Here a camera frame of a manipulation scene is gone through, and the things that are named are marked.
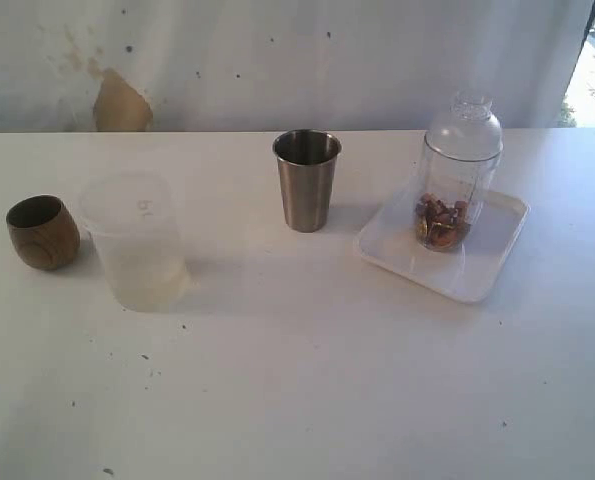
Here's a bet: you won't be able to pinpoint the stainless steel cup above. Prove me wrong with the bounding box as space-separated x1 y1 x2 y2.
272 129 342 233

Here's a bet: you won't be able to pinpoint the clear plastic cup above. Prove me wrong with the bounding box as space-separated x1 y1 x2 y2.
414 145 500 228

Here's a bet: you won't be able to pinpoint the translucent white plastic cup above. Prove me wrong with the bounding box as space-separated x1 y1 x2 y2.
78 171 190 312

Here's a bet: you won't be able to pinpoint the clear dome lid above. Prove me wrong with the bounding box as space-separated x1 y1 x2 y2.
424 90 503 162

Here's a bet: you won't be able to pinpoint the brown wooden cup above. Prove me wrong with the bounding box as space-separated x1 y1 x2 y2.
5 195 81 271

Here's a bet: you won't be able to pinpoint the brown wooden cubes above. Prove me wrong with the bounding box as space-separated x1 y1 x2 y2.
415 193 471 251

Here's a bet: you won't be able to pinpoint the white square plastic tray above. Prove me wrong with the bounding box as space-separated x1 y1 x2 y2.
354 189 530 304

